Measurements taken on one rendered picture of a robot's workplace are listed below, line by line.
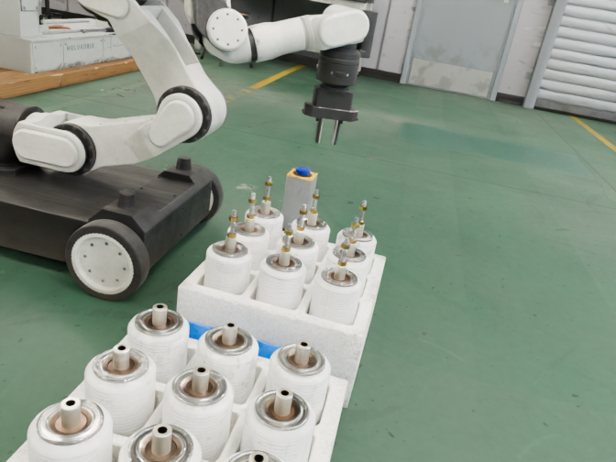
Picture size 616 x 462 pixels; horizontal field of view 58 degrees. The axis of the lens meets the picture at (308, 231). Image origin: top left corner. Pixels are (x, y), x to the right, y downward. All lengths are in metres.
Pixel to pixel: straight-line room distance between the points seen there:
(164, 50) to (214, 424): 0.95
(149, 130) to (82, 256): 0.35
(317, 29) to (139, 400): 0.76
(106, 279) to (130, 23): 0.61
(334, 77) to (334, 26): 0.11
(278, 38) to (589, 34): 5.26
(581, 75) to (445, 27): 1.42
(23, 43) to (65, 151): 2.09
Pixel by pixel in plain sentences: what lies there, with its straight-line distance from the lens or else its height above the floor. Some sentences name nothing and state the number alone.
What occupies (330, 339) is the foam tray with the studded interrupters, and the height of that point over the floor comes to 0.15.
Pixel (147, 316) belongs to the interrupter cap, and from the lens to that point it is 0.94.
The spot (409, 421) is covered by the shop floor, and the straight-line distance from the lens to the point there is 1.22.
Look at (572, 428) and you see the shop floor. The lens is 1.39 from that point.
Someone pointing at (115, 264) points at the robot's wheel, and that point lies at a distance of 1.41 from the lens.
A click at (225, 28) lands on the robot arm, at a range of 1.13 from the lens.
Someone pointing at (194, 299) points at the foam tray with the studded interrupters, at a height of 0.16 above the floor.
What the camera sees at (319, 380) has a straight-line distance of 0.86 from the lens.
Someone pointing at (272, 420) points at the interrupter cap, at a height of 0.25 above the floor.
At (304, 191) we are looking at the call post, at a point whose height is 0.28.
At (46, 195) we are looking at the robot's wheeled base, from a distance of 1.62.
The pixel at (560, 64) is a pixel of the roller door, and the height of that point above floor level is 0.46.
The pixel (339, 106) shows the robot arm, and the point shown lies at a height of 0.55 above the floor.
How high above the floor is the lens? 0.77
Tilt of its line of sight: 24 degrees down
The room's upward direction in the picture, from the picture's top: 10 degrees clockwise
